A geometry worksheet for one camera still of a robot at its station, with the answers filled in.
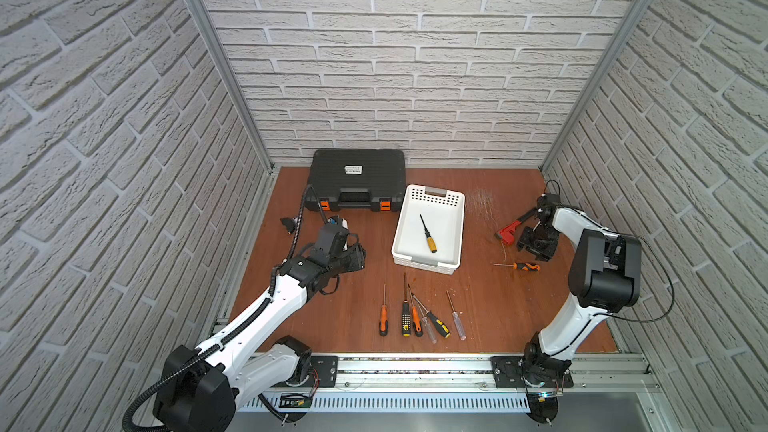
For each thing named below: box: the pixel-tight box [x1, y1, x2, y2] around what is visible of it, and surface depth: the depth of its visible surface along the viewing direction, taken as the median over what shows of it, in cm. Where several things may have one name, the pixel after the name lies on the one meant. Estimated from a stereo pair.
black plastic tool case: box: [305, 148, 407, 211], surface depth 109 cm
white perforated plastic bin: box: [392, 185, 465, 275], surface depth 103 cm
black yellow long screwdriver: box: [401, 272, 412, 338], surface depth 82 cm
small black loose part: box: [280, 217, 298, 235], surface depth 102 cm
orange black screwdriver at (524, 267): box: [491, 262, 541, 272], surface depth 93 cm
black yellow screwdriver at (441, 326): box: [411, 292, 451, 339], surface depth 82 cm
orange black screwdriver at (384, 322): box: [379, 284, 389, 337], surface depth 82 cm
